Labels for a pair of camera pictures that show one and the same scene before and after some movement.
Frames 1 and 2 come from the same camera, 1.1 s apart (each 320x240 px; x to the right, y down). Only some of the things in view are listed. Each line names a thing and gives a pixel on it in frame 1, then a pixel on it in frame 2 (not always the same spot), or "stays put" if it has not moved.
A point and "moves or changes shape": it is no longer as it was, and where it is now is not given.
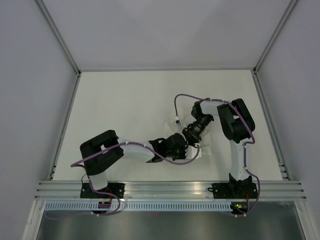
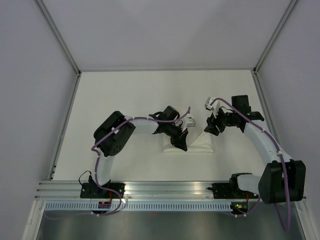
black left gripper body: [179, 154] to [172, 129]
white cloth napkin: [187, 118] moves or changes shape
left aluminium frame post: [58, 36] stays put
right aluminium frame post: [287, 12] stays put
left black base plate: [118, 189] stays put
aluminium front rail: [71, 190] stays put
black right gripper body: [193, 132] to [224, 119]
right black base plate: [247, 190] stays put
